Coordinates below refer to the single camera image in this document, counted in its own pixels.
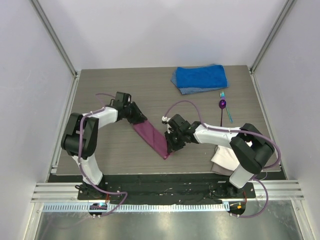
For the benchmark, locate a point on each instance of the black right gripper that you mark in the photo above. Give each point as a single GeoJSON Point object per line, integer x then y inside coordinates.
{"type": "Point", "coordinates": [173, 138]}

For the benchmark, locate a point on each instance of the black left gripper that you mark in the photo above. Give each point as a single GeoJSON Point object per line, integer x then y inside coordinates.
{"type": "Point", "coordinates": [138, 116]}

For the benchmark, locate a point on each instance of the magenta satin napkin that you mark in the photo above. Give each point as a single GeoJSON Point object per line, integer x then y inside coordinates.
{"type": "Point", "coordinates": [153, 137]}

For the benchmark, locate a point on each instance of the iridescent purple spoon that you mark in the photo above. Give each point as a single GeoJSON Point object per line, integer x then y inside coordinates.
{"type": "Point", "coordinates": [221, 112]}

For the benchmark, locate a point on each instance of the iridescent fork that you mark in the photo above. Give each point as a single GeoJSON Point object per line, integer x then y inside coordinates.
{"type": "Point", "coordinates": [222, 96]}

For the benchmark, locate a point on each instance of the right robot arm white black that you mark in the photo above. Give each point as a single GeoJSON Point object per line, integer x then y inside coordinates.
{"type": "Point", "coordinates": [252, 149]}

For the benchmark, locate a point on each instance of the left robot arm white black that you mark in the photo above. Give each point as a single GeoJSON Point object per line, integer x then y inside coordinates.
{"type": "Point", "coordinates": [80, 139]}

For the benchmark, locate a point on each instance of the blue striped cloth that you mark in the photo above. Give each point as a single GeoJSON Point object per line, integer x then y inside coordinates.
{"type": "Point", "coordinates": [192, 90]}

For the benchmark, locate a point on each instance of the white folded cloth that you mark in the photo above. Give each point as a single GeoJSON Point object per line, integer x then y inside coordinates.
{"type": "Point", "coordinates": [225, 158]}

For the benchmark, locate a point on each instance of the blue terry towel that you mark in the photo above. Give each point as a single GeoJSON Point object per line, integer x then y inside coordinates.
{"type": "Point", "coordinates": [212, 76]}

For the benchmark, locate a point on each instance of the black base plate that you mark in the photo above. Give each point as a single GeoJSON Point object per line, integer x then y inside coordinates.
{"type": "Point", "coordinates": [166, 189]}

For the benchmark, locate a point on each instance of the white slotted cable duct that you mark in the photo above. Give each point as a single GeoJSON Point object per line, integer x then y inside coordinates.
{"type": "Point", "coordinates": [130, 208]}

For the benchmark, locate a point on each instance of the aluminium front rail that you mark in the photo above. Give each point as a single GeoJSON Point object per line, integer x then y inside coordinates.
{"type": "Point", "coordinates": [59, 192]}

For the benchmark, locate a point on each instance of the aluminium frame post left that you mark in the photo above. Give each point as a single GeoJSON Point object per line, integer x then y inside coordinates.
{"type": "Point", "coordinates": [53, 36]}

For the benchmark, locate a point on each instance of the aluminium frame post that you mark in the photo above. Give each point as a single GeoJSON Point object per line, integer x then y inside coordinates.
{"type": "Point", "coordinates": [284, 13]}
{"type": "Point", "coordinates": [53, 36]}

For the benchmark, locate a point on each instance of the aluminium frame post right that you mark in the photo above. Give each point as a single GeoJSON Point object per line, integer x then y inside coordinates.
{"type": "Point", "coordinates": [284, 13]}

